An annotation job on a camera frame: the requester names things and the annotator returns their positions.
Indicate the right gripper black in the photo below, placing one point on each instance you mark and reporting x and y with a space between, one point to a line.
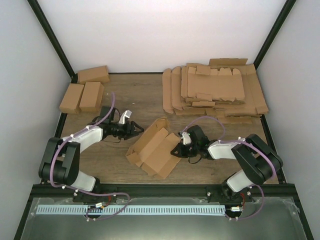
181 153

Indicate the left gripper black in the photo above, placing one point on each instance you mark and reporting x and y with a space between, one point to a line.
130 132

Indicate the cardboard box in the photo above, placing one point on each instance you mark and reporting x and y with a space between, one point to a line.
70 103
152 151
95 74
92 95

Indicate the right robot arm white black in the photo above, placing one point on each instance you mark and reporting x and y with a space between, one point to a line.
257 160

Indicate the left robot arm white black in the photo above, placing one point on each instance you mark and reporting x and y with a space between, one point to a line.
60 163

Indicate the folded cardboard box back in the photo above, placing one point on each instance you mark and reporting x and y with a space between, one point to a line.
95 74

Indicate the stack of flat cardboard sheets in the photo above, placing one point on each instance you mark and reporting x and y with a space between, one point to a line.
225 88

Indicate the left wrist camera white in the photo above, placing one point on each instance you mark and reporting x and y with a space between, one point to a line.
124 117

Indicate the light blue slotted cable duct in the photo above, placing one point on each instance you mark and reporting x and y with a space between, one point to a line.
133 210

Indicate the black aluminium frame rail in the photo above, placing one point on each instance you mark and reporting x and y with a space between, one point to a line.
213 192

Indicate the left black corner post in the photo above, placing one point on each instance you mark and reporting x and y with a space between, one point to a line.
42 19

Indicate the black corner post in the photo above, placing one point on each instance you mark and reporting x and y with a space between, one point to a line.
42 19
277 25

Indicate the right black corner post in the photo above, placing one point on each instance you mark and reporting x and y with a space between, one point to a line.
277 25

